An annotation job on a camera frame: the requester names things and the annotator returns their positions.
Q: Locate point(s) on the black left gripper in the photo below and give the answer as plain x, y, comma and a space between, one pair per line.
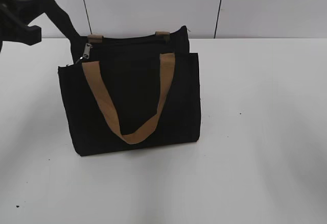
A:
16, 15

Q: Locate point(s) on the silver zipper pull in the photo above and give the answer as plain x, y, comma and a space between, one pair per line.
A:
86, 53

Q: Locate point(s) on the black bag with tan handles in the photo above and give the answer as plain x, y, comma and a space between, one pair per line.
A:
133, 93

